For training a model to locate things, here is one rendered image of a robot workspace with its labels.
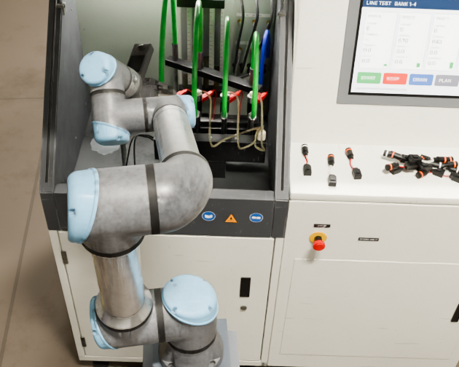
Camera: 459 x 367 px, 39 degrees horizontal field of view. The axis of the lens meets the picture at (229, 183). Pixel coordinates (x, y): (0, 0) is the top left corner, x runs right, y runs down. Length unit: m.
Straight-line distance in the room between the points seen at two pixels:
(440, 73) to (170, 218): 1.14
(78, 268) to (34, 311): 0.74
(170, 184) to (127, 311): 0.37
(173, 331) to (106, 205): 0.46
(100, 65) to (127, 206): 0.46
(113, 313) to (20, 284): 1.62
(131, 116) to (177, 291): 0.38
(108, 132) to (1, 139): 2.28
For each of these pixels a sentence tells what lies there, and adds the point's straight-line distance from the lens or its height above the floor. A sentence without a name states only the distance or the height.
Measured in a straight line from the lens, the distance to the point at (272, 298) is 2.18.
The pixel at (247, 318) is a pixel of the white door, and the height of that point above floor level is 0.37.
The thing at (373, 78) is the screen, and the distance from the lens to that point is 1.92.
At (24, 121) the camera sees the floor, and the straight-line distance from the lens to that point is 3.73.
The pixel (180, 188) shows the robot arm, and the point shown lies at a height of 1.53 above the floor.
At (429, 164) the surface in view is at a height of 1.01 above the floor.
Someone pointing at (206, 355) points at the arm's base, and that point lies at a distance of 1.49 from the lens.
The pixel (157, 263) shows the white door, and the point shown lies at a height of 0.65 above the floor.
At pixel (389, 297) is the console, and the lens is 2.22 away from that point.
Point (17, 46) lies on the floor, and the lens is 4.37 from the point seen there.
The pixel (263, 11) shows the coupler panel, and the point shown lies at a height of 1.24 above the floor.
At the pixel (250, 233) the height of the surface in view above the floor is 0.81.
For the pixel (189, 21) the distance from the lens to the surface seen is 2.10.
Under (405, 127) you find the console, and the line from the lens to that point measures 2.01.
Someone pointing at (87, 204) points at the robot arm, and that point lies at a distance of 1.02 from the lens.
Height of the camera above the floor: 2.24
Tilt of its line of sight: 44 degrees down
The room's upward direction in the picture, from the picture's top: 2 degrees clockwise
